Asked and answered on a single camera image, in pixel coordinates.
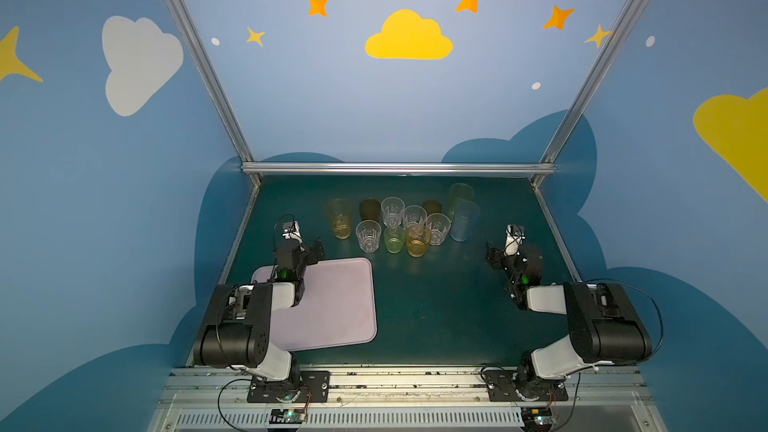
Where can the small dark brown cup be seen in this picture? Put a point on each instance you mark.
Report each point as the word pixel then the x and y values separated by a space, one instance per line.
pixel 432 206

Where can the clear faceted glass back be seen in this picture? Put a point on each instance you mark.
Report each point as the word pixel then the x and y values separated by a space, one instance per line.
pixel 392 209

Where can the green circuit board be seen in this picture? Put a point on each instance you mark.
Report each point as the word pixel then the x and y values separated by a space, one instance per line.
pixel 536 419
pixel 287 417

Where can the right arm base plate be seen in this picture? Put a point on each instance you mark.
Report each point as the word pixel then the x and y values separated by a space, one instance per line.
pixel 502 385

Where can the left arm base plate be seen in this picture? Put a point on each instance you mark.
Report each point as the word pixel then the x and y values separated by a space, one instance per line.
pixel 299 387

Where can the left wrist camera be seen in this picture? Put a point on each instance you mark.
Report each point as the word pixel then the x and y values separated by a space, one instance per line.
pixel 291 230

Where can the green faceted glass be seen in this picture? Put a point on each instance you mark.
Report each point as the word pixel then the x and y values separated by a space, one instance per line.
pixel 394 239

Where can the aluminium frame post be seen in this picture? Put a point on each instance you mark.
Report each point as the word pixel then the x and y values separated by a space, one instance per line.
pixel 196 48
pixel 622 27

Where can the lilac plastic tray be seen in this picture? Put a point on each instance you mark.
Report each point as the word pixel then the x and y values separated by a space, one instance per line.
pixel 337 308

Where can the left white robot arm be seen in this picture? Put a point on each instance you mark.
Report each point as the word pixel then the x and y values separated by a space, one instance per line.
pixel 235 332

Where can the tall pale blue glass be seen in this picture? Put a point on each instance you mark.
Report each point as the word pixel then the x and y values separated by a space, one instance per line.
pixel 465 217

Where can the tall pale green glass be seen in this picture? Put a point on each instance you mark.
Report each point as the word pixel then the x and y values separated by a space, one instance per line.
pixel 459 192

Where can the clear faceted glass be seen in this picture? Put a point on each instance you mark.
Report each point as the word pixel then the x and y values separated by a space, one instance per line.
pixel 392 209
pixel 368 233
pixel 414 215
pixel 439 226

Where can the aluminium front rail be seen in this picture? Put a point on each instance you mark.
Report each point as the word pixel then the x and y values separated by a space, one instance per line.
pixel 405 398

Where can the dark brown textured cup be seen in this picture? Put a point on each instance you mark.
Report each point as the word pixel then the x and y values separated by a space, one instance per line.
pixel 370 210

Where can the tall yellow glass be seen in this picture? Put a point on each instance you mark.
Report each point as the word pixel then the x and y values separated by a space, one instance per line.
pixel 338 212

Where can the left green circuit board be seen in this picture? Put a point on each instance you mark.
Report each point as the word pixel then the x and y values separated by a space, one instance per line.
pixel 287 417

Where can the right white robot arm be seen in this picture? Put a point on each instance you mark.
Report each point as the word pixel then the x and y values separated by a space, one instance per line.
pixel 604 327

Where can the left aluminium frame post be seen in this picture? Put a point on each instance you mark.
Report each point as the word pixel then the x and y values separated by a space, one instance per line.
pixel 196 48

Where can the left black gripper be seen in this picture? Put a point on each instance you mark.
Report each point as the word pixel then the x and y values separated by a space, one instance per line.
pixel 306 251

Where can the back horizontal aluminium bar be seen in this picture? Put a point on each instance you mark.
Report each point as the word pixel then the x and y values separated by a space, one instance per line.
pixel 341 168

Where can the right green circuit board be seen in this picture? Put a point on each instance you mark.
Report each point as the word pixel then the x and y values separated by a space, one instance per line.
pixel 536 419

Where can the amber faceted glass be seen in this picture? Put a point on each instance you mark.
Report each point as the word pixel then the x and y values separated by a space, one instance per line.
pixel 418 239

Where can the right aluminium frame post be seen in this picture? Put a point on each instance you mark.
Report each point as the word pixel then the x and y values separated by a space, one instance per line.
pixel 622 27

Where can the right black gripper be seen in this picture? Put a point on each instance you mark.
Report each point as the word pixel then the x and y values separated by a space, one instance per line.
pixel 501 258

